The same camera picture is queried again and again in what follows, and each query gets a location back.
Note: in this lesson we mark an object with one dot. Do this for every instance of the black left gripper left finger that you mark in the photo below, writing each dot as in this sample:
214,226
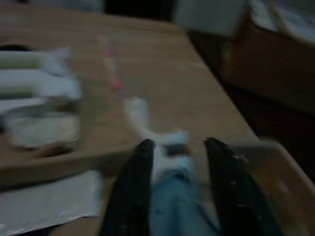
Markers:
130,191

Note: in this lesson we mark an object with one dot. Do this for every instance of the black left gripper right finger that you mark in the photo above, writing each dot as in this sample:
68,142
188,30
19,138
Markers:
236,196

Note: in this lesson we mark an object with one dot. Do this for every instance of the wooden tray with packets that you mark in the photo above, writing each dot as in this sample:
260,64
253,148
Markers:
73,162

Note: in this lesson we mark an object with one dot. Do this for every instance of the clear round plastic bag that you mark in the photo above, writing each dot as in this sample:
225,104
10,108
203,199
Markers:
44,130

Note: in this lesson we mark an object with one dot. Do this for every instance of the pink striped straw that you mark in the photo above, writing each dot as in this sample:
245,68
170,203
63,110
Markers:
112,71

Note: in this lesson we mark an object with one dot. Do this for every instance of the light wooden table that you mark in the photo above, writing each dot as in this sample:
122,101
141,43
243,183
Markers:
172,73

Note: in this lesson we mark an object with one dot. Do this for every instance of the cardboard box with white labels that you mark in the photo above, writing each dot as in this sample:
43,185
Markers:
258,61

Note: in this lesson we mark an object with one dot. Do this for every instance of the white green packet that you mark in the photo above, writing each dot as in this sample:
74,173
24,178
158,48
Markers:
37,82
24,60

